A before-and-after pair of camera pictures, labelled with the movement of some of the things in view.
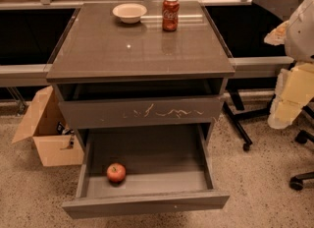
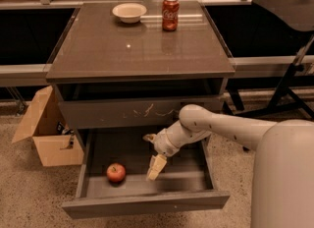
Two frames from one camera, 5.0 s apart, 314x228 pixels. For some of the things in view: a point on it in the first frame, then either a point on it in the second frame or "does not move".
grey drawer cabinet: x=110 y=74 does not move
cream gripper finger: x=294 y=87 → x=156 y=164
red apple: x=116 y=173 does not move
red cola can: x=170 y=14 does not move
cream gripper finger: x=276 y=36 → x=149 y=137
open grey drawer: x=168 y=170 does not move
